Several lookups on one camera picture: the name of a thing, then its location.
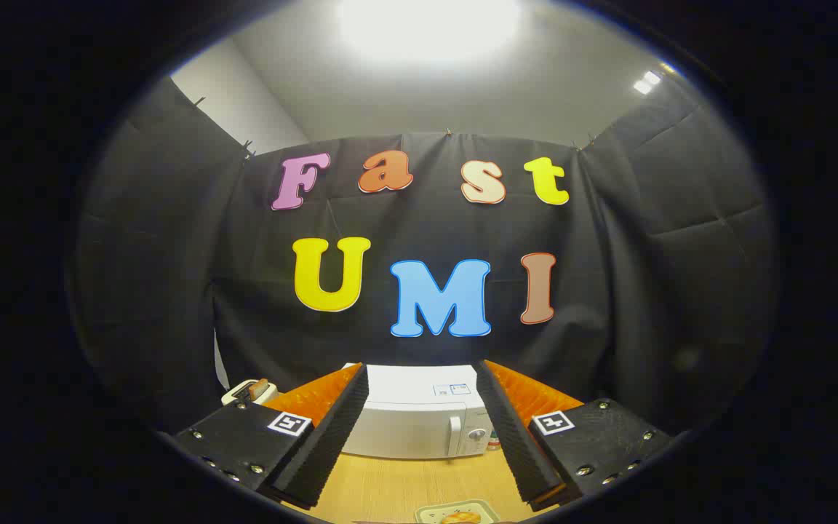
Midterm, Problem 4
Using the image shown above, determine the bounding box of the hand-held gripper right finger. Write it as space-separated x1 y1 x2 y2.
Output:
474 359 674 512

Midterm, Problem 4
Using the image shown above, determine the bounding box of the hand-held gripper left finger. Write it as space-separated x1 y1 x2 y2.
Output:
172 362 370 510

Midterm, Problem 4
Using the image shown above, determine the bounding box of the white microwave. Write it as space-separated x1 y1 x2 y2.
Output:
343 362 496 461

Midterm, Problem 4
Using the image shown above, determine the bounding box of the cream toaster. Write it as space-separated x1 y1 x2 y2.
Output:
221 378 278 407

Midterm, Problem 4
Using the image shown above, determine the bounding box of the white rectangular plate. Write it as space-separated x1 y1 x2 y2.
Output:
414 499 501 524

